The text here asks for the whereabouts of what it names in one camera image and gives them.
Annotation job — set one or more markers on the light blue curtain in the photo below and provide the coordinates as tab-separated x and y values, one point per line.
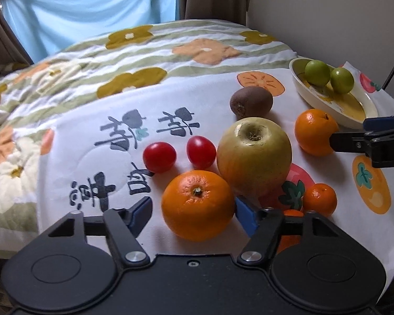
85	10

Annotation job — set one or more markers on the red cherry tomato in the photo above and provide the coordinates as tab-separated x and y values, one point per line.
159	157
201	151

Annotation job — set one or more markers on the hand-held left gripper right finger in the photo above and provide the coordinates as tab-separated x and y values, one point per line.
246	216

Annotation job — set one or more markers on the floral striped blanket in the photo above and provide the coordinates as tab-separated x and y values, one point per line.
85	65

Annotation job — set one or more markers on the yellow-green apple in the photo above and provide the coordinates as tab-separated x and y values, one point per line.
254	157

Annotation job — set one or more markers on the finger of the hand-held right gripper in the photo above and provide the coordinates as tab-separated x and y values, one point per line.
377	123
348	141

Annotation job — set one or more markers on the right green lime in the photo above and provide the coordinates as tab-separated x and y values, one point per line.
341	79

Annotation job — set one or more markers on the brown kiwi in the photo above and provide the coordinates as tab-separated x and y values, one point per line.
251	101

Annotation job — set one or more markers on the cream oval bowl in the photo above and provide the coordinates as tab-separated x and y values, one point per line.
348	108

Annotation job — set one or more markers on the white printed cloth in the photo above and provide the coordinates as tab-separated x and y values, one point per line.
101	170

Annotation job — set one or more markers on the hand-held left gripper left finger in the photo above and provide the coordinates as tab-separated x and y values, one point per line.
141	213

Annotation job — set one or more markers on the large orange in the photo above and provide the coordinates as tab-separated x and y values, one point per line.
197	203

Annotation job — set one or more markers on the small mandarin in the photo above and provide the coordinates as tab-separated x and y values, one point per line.
290	241
319	198

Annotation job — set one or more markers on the medium orange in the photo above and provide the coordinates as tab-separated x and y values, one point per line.
313	131

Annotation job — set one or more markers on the green plum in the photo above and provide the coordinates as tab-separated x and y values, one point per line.
317	71

